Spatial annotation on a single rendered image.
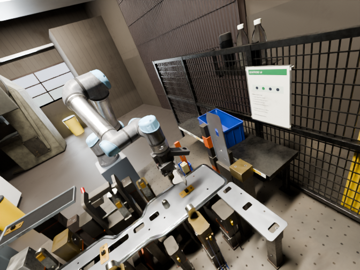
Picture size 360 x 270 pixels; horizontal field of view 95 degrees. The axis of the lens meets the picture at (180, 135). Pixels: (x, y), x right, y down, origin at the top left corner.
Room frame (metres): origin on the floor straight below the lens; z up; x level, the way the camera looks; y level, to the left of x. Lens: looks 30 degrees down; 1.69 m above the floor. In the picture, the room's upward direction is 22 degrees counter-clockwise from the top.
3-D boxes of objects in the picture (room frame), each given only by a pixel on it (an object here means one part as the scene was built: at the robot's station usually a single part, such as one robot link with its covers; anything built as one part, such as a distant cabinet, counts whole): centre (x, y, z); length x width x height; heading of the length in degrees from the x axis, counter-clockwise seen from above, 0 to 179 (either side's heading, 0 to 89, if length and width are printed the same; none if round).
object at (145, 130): (0.62, 0.10, 1.41); 0.09 x 0.08 x 0.11; 32
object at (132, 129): (0.69, 0.17, 1.41); 0.11 x 0.11 x 0.08; 32
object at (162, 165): (0.61, 0.11, 1.25); 0.09 x 0.08 x 0.12; 110
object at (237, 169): (0.59, -0.22, 0.88); 0.08 x 0.08 x 0.36; 19
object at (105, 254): (0.47, 0.52, 1.01); 0.08 x 0.04 x 0.01; 19
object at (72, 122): (5.82, 3.29, 0.32); 0.41 x 0.40 x 0.64; 118
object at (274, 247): (0.32, -0.19, 0.84); 0.05 x 0.05 x 0.29; 19
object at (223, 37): (1.04, -0.46, 1.52); 0.07 x 0.07 x 0.18
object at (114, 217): (0.70, 0.49, 0.94); 0.18 x 0.13 x 0.49; 109
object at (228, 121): (0.94, -0.27, 1.09); 0.30 x 0.17 x 0.13; 10
